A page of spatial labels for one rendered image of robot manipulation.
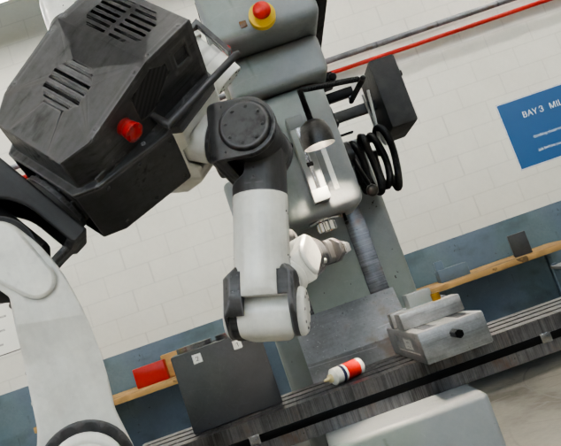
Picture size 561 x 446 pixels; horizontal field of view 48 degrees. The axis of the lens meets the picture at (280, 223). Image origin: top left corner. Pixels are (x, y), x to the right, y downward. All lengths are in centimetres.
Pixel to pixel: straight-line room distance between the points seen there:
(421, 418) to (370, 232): 76
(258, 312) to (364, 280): 99
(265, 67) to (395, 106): 48
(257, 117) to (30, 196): 37
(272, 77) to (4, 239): 78
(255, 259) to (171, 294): 491
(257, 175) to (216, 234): 485
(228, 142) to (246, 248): 16
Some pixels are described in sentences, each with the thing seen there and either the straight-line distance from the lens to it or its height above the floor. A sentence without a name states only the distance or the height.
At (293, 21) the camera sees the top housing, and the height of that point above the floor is 173.
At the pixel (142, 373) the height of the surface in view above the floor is 98.
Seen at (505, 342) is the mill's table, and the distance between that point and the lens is 154.
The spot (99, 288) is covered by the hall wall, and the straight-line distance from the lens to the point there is 602.
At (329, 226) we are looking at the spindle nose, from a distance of 156.
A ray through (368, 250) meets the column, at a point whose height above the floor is 121.
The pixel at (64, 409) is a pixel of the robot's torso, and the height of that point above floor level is 111.
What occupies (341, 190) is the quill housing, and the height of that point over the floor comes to 135.
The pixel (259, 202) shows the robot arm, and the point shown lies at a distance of 99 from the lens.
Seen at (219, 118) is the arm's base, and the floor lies 145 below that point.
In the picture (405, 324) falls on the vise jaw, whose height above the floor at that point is 101.
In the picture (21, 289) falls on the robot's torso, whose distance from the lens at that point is 101.
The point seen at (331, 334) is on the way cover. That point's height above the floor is 102.
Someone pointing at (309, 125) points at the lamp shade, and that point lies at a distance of 139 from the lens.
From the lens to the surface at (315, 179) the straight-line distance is 147.
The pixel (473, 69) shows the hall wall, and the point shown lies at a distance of 640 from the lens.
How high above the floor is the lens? 115
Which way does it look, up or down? 7 degrees up
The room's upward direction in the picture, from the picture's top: 19 degrees counter-clockwise
